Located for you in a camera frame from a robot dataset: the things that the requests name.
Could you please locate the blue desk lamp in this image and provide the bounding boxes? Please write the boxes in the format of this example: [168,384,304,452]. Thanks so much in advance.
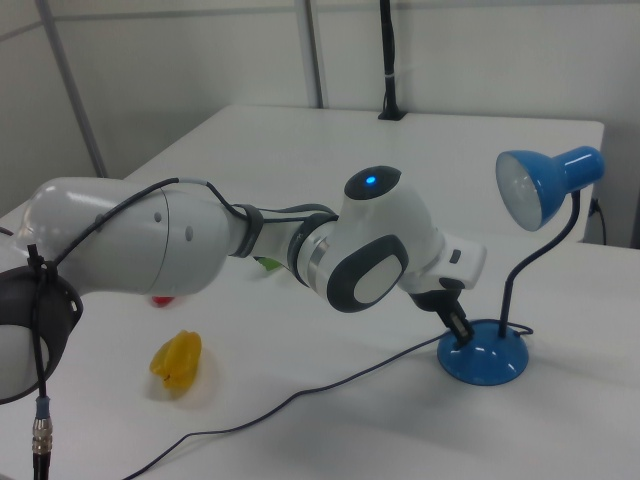
[436,145,607,388]

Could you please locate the yellow toy starfruit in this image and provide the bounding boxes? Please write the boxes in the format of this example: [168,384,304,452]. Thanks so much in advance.
[148,329,204,391]

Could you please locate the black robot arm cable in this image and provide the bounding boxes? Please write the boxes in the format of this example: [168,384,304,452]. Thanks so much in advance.
[27,175,346,480]

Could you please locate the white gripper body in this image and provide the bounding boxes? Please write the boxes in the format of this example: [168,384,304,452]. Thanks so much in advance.
[424,233,489,292]

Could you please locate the black camera stand pole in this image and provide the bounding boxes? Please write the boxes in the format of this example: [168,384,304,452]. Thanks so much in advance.
[377,0,409,123]

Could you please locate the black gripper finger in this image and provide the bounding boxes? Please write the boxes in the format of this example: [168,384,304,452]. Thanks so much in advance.
[413,286,444,313]
[434,287,474,347]

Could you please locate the black lamp power cable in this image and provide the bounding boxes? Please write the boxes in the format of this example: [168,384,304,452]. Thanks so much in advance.
[117,323,535,480]

